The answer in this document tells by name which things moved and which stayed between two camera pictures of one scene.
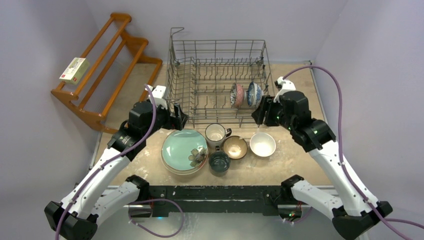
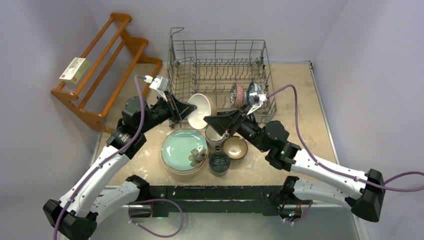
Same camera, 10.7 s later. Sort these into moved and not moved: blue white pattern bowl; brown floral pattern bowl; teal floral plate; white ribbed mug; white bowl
Moved: white bowl
Not moved: teal floral plate; white ribbed mug; brown floral pattern bowl; blue white pattern bowl
